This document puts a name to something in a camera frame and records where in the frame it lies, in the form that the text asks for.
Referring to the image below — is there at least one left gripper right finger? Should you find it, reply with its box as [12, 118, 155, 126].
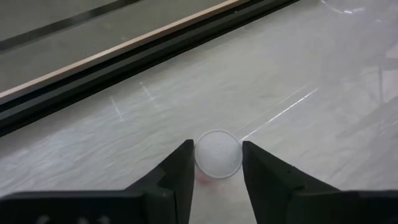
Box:
[242, 141, 340, 224]

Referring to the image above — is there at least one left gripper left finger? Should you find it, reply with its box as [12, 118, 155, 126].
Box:
[124, 139, 196, 224]

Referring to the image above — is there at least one pink medicine bottle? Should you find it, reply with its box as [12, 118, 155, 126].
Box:
[194, 129, 244, 184]

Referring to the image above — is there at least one black table frame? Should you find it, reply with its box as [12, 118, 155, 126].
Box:
[0, 0, 301, 138]

